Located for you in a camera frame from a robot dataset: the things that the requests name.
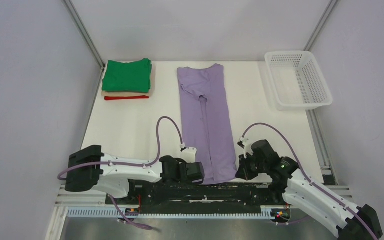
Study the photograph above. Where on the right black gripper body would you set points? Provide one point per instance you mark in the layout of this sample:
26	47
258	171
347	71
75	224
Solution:
251	166

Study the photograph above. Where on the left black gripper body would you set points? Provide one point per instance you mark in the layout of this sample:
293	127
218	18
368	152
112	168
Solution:
181	161

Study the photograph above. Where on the purple t shirt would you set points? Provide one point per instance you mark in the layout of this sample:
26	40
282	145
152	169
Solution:
205	121

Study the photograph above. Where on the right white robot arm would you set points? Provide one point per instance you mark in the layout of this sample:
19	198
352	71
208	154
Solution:
343	218

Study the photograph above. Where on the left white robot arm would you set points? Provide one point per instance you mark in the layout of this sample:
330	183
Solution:
92	170

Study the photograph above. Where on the white plastic basket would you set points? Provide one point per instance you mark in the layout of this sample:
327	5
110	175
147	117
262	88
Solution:
296	81

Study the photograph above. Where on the folded red t shirt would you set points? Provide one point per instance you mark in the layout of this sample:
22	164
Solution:
114	98

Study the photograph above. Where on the folded green t shirt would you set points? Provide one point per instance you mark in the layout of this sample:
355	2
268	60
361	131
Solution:
128	76

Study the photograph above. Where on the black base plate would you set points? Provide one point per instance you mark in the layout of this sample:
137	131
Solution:
178	198

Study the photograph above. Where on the white slotted cable duct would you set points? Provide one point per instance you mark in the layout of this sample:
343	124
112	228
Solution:
132	213

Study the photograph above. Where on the aluminium front frame rail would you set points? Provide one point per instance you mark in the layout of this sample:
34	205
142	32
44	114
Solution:
93	198

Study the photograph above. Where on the right aluminium corner rail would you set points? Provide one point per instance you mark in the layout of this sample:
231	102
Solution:
321	24

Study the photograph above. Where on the aluminium corner rail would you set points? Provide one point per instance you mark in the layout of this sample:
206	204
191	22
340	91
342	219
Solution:
84	32
321	24

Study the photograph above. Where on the left aluminium corner rail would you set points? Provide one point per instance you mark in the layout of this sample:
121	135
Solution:
84	32

